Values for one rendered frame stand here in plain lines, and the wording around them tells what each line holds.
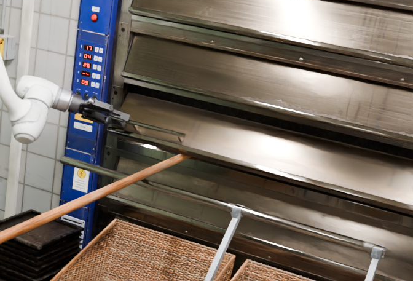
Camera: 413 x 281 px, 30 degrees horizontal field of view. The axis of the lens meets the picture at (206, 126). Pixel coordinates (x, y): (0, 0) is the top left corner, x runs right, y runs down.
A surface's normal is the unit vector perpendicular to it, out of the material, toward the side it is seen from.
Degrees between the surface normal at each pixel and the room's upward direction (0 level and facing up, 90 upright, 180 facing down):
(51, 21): 90
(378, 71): 90
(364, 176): 50
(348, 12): 70
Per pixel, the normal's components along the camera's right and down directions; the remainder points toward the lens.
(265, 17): -0.34, -0.18
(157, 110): -0.22, -0.50
